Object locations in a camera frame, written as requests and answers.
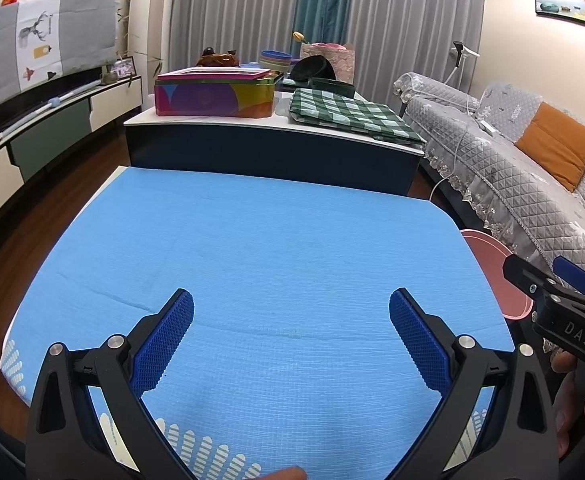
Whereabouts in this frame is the small photo frame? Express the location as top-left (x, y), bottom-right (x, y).
top-left (110, 56), bottom-right (136, 78)

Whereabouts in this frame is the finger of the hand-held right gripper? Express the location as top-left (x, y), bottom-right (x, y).
top-left (552, 256), bottom-right (585, 301)
top-left (502, 255), bottom-right (558, 301)

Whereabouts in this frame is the person's right hand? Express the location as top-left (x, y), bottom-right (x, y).
top-left (549, 351), bottom-right (585, 458)

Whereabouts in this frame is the dark green round tin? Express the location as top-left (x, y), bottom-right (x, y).
top-left (308, 77), bottom-right (357, 98)

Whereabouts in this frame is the white cable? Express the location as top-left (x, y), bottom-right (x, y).
top-left (428, 92), bottom-right (483, 198)

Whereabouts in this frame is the person's left hand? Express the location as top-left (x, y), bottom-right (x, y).
top-left (265, 466), bottom-right (307, 480)

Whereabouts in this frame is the large orange cushion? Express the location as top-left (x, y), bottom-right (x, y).
top-left (515, 101), bottom-right (585, 192)

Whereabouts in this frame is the sofa with grey quilted cover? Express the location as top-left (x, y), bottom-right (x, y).
top-left (392, 72), bottom-right (585, 286)

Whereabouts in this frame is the tv cabinet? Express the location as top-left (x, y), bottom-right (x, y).
top-left (0, 72), bottom-right (143, 191)

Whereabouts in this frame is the white stand lamp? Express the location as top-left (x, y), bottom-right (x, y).
top-left (449, 40), bottom-right (480, 86)

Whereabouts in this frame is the grey tv dust cover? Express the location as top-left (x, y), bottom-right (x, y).
top-left (0, 0), bottom-right (118, 116)

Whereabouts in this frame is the white blue rod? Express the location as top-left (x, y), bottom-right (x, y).
top-left (0, 78), bottom-right (102, 153)

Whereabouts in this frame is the grey curtain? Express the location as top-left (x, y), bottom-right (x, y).
top-left (170, 0), bottom-right (305, 68)
top-left (347, 0), bottom-right (488, 106)

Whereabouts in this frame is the pink lace bag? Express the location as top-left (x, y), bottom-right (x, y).
top-left (299, 42), bottom-right (356, 83)

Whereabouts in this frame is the brown teapot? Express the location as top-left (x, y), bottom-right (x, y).
top-left (196, 47), bottom-right (240, 67)

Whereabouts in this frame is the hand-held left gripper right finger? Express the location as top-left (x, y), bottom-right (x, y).
top-left (389, 287), bottom-right (559, 480)

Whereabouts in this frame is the green checkered cloth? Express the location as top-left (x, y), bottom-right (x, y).
top-left (288, 87), bottom-right (427, 145)

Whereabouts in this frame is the black hat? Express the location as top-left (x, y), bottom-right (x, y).
top-left (290, 56), bottom-right (337, 83)

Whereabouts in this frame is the pink bin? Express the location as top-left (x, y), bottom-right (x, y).
top-left (459, 229), bottom-right (535, 321)

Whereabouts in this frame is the thin branch plant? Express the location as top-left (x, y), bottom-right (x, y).
top-left (117, 0), bottom-right (163, 76)

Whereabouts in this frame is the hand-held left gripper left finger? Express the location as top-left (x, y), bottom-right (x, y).
top-left (25, 287), bottom-right (196, 480)

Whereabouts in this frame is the teal curtain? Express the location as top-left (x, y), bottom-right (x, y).
top-left (297, 0), bottom-right (355, 48)

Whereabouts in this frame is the colourful tin box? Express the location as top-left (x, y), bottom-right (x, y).
top-left (153, 67), bottom-right (276, 118)

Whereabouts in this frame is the dark coffee table white top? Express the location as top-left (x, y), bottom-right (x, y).
top-left (123, 105), bottom-right (425, 196)

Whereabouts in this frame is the stack of coloured bowls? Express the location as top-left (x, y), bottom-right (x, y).
top-left (260, 50), bottom-right (293, 75)

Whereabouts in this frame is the blue table mat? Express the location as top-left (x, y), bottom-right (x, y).
top-left (0, 165), bottom-right (515, 480)

